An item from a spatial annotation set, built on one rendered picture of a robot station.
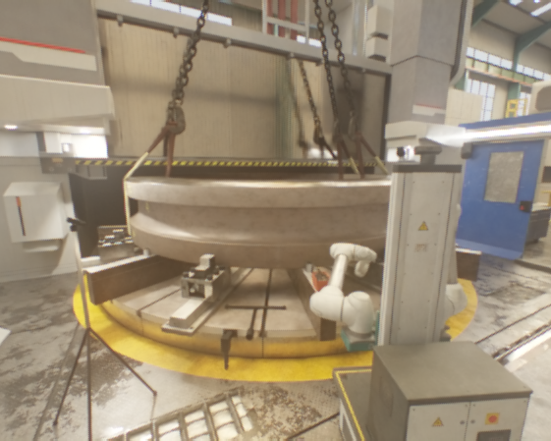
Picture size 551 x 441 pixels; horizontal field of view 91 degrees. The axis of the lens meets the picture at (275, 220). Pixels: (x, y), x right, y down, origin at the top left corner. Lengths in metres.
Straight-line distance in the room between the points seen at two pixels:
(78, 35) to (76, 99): 0.86
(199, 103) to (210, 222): 3.01
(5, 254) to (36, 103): 2.97
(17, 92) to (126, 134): 2.07
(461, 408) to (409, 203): 0.91
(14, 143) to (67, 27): 1.53
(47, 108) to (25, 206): 2.07
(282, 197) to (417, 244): 1.54
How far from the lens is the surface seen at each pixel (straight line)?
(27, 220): 5.33
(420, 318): 1.82
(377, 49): 8.16
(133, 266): 3.62
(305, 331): 2.69
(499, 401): 1.66
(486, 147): 7.23
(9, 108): 3.68
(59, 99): 3.61
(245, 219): 2.98
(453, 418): 1.59
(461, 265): 4.36
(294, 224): 2.97
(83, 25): 4.23
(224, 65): 5.95
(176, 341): 3.10
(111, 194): 8.15
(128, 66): 5.64
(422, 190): 1.58
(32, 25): 4.26
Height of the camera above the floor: 1.77
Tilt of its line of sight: 11 degrees down
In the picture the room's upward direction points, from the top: straight up
